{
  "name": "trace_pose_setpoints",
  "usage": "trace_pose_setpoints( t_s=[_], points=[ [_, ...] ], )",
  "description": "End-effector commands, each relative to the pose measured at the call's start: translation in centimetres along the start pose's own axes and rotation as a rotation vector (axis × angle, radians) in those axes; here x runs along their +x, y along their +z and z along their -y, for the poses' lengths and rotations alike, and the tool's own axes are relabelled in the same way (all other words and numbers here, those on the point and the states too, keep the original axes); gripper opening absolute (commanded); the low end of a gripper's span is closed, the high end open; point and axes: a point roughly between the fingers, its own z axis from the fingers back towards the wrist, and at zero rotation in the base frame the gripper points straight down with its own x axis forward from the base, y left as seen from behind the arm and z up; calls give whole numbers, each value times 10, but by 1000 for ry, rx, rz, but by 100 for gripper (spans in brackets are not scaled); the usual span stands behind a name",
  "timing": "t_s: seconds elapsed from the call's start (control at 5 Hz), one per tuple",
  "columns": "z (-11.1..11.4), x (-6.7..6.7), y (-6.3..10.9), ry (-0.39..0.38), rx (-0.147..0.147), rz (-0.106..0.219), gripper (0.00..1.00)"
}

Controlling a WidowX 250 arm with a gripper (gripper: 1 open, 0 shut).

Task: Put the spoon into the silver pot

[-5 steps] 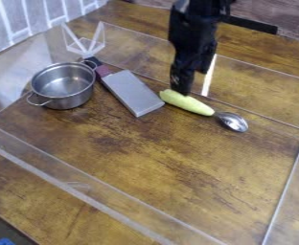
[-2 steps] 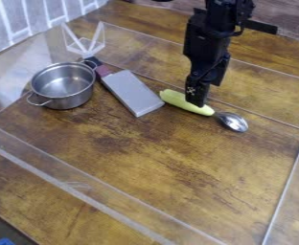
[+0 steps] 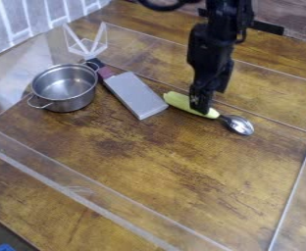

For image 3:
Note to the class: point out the yellow handled metal spoon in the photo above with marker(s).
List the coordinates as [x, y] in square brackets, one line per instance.
[236, 123]

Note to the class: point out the clear acrylic corner bracket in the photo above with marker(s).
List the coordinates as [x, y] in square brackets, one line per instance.
[85, 47]

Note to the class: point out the blue object at corner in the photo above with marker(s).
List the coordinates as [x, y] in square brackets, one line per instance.
[7, 247]

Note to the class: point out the silver metal pot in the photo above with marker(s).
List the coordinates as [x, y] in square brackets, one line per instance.
[65, 88]

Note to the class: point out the black bar on table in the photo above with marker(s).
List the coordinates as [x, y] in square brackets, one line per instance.
[275, 29]

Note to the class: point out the grey sharpening stone block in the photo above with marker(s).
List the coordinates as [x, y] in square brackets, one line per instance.
[136, 95]

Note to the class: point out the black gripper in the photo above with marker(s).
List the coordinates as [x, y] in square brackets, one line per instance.
[209, 56]

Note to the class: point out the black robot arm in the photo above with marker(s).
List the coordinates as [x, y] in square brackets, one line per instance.
[231, 16]

